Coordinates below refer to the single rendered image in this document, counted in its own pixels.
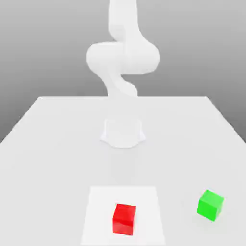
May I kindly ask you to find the small red cube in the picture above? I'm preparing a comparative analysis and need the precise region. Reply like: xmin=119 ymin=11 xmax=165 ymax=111
xmin=112 ymin=203 xmax=137 ymax=236

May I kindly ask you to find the small green cube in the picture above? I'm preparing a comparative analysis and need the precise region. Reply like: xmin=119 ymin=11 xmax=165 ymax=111
xmin=196 ymin=189 xmax=225 ymax=222

